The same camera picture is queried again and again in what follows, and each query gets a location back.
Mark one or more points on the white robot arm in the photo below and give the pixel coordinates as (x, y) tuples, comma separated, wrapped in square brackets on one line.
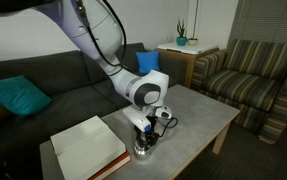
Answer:
[(96, 33)]

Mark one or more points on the small white plant pot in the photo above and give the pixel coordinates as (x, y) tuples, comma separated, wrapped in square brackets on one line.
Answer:
[(192, 41)]

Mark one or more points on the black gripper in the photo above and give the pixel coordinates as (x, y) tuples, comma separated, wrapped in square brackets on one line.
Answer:
[(153, 126)]

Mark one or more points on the dark grey patterned sofa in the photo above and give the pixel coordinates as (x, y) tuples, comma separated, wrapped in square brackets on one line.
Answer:
[(73, 100)]

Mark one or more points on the white wrist-mounted module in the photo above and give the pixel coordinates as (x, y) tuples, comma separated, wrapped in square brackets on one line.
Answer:
[(163, 112)]

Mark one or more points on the teal throw pillow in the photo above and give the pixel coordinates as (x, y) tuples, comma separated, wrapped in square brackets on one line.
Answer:
[(16, 96)]

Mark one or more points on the wooden side table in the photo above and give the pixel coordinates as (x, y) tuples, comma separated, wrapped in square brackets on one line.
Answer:
[(189, 63)]

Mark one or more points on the red book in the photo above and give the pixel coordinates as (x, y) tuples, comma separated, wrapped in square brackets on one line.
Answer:
[(116, 165)]

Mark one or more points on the white flat board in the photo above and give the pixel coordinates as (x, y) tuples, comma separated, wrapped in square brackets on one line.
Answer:
[(189, 48)]

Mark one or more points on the blue throw pillow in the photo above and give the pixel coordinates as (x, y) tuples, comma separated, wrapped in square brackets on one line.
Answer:
[(148, 61)]

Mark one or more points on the teal pot with plant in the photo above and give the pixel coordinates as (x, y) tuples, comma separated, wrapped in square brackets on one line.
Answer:
[(181, 40)]

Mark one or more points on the large white book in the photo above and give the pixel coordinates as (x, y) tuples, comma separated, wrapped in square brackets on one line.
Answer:
[(83, 146)]

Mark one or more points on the striped armchair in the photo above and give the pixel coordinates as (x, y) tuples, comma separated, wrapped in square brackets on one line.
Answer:
[(243, 86)]

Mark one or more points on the grey window blinds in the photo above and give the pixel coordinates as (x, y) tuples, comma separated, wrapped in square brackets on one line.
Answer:
[(269, 20)]

